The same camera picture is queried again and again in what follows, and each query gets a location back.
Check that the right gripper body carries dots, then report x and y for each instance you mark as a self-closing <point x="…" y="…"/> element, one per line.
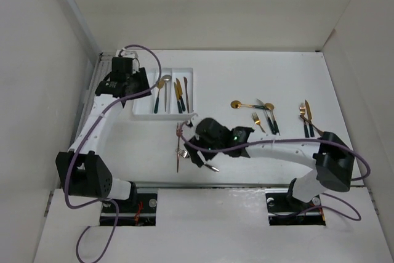
<point x="199" y="140"/>

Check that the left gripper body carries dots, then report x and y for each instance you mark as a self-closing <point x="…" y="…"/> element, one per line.
<point x="138" y="82"/>

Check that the gold spoon green handle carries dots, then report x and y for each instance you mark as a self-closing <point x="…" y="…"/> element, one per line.
<point x="271" y="108"/>
<point x="237" y="104"/>
<point x="160" y="85"/>

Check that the gold knife green handle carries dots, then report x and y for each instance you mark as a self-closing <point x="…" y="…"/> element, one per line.
<point x="178" y="99"/>
<point x="309" y="116"/>
<point x="180" y="92"/>

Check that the silver spoon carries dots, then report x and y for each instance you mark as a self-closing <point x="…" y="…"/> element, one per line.
<point x="166" y="79"/>

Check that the rose gold knife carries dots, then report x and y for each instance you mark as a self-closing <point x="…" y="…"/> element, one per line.
<point x="186" y="93"/>

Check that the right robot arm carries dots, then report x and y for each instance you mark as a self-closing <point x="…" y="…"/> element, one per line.
<point x="329" y="160"/>

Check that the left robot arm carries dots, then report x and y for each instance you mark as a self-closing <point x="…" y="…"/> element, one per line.
<point x="81" y="170"/>

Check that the rose gold fork long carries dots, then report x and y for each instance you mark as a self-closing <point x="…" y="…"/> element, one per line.
<point x="178" y="131"/>

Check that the silver rose fork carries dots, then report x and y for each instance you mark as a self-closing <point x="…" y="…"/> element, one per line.
<point x="186" y="155"/>

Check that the white cutlery tray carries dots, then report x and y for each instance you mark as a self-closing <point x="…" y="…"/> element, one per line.
<point x="174" y="101"/>

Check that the rose gold fork right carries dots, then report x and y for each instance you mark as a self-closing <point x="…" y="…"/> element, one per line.
<point x="302" y="110"/>

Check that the gold fork green handle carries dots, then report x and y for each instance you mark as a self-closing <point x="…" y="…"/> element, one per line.
<point x="257" y="121"/>

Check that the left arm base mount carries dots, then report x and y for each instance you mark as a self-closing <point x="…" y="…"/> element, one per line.
<point x="142" y="213"/>

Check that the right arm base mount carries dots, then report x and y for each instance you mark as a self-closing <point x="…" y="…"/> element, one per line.
<point x="287" y="211"/>

